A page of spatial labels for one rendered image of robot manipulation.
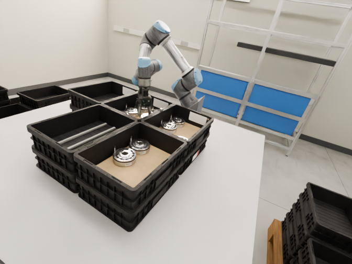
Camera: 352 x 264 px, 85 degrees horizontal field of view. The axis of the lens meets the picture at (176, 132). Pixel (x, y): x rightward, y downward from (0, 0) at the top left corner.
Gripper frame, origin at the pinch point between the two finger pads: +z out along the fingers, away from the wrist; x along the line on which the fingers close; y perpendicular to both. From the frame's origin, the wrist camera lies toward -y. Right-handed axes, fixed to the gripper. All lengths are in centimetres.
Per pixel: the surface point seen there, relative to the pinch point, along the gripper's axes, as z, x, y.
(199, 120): 2.2, 36.1, 7.1
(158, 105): -0.7, 12.7, -16.0
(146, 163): 5.7, -4.3, 43.2
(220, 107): 52, 135, -138
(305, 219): 50, 93, 60
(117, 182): -5, -17, 64
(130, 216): 9, -14, 68
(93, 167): -6, -25, 57
